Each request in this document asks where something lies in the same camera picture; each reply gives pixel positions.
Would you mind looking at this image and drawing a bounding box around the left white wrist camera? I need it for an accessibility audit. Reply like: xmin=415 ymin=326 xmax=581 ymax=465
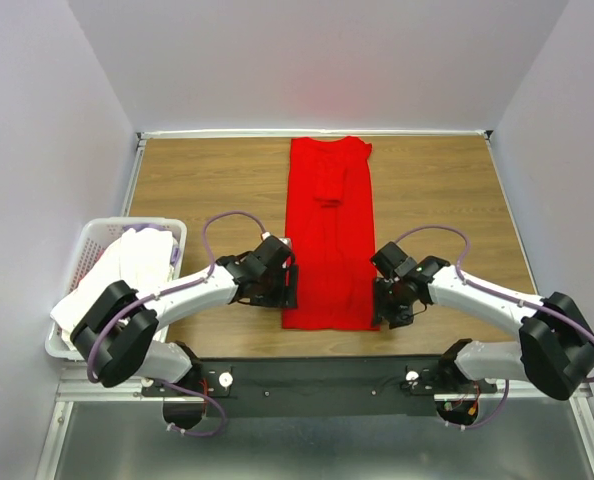
xmin=261 ymin=231 xmax=292 ymax=248

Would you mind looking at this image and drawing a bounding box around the white t shirt in basket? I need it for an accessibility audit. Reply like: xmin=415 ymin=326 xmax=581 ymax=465
xmin=50 ymin=224 xmax=180 ymax=351

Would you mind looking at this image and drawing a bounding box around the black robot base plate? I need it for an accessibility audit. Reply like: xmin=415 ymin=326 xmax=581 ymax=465
xmin=142 ymin=355 xmax=497 ymax=427

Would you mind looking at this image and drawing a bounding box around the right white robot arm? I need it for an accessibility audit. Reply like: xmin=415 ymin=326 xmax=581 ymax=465
xmin=371 ymin=242 xmax=594 ymax=401

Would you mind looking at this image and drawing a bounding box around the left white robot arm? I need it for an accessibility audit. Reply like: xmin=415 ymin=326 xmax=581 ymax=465
xmin=70 ymin=233 xmax=298 ymax=395

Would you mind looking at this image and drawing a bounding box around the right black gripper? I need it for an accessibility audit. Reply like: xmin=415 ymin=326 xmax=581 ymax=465
xmin=369 ymin=275 xmax=413 ymax=328

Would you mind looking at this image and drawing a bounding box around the red t shirt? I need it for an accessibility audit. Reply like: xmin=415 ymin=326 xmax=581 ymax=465
xmin=282 ymin=136 xmax=376 ymax=331

